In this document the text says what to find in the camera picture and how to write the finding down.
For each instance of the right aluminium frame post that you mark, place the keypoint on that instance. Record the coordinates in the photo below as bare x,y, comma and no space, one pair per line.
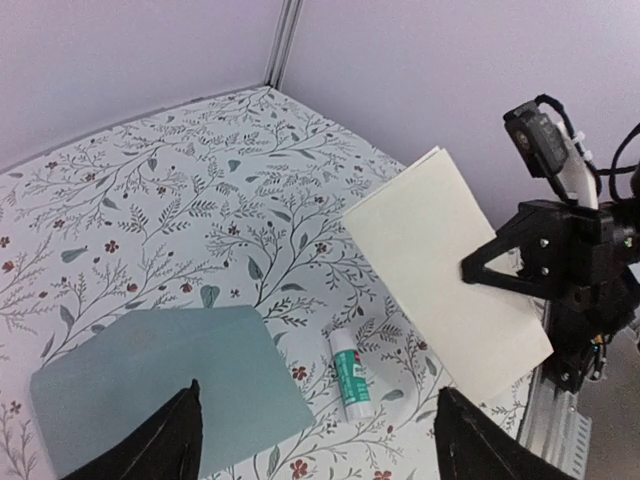
283,40

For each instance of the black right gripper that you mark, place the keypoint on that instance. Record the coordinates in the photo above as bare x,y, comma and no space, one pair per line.
595,298

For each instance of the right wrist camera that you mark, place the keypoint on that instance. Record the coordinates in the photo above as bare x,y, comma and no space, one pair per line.
552,149

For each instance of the green white glue stick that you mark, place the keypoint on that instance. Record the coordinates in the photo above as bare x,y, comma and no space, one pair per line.
351,377

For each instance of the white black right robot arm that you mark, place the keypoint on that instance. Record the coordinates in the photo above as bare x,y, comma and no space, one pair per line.
579,260

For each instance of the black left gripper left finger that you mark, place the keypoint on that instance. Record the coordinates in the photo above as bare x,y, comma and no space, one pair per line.
168,445

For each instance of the teal envelope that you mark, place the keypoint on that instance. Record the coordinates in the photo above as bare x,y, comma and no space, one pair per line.
90,399

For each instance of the floral patterned table mat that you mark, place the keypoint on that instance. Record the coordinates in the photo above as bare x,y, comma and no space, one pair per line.
234,200

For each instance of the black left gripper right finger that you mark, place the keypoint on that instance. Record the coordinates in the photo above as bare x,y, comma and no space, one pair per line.
470,445

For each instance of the beige letter paper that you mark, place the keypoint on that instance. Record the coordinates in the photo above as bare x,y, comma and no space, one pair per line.
414,231

